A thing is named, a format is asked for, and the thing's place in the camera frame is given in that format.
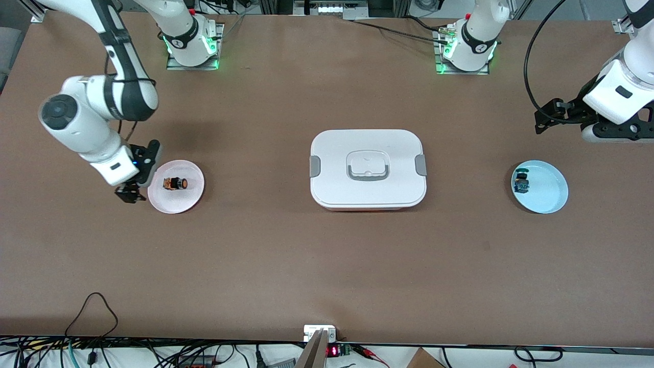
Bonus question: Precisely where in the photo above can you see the pink round plate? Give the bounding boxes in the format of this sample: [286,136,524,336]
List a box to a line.
[148,160,205,214]

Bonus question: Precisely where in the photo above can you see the light blue round plate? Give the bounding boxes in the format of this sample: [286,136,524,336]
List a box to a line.
[511,160,569,214]

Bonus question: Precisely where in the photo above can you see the white lunch box grey latches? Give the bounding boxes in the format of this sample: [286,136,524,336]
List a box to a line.
[310,129,427,212]

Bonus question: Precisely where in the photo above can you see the small white device box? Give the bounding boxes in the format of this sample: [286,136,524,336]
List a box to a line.
[303,325,338,342]

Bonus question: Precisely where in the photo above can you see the aluminium bar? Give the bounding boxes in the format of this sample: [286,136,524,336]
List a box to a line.
[295,330,329,368]

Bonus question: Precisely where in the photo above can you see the brown cardboard piece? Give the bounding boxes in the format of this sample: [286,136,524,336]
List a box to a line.
[406,348,446,368]

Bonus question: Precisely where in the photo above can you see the red clip leads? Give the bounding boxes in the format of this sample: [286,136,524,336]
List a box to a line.
[353,343,390,368]

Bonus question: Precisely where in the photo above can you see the green push button switch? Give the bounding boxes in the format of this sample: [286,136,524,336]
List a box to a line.
[513,168,532,194]

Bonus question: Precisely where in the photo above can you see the black looped cable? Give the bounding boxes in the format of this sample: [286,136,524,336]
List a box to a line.
[65,292,119,339]

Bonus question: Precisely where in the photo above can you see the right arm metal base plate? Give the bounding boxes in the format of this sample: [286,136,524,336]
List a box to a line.
[166,23,224,71]

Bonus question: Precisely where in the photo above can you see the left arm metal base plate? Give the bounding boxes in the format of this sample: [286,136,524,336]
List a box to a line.
[434,28,490,76]

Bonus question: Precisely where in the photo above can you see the tangled black cable bundle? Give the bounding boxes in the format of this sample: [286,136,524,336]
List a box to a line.
[0,335,307,368]

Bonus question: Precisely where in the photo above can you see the black tabletop cable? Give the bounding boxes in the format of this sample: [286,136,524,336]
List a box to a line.
[343,18,453,45]

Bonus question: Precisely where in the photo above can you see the black flat cable loop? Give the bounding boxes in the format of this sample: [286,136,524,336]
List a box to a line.
[513,347,564,362]

